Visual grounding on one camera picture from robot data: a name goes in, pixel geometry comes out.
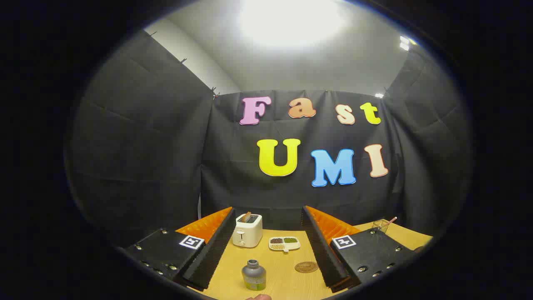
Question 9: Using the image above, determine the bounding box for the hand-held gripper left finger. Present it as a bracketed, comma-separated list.
[125, 206, 237, 291]

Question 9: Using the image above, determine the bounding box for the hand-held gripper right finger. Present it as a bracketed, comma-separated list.
[301, 205, 417, 293]

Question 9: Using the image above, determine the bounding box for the silver bottle with green label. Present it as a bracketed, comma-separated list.
[242, 259, 267, 291]

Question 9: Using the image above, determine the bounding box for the white divided dish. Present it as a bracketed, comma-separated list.
[269, 236, 301, 253]

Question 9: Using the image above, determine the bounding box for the wooden table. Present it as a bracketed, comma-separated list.
[187, 222, 433, 300]

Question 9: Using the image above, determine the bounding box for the white toaster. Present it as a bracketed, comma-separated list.
[232, 213, 263, 248]

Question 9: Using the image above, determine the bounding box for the black backdrop cloth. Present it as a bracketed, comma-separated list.
[69, 29, 471, 246]

